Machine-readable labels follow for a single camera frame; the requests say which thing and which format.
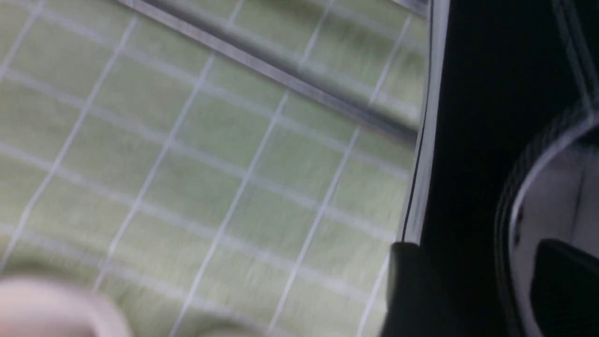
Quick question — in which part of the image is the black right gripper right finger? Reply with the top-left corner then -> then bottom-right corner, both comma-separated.
530,239 -> 599,337

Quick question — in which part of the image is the green checked cloth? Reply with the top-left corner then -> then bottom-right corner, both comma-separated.
0,0 -> 414,337

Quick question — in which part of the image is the black canvas sneaker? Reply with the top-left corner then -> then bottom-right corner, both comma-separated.
398,0 -> 598,337

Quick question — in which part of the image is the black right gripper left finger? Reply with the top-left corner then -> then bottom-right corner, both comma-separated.
380,242 -> 464,337

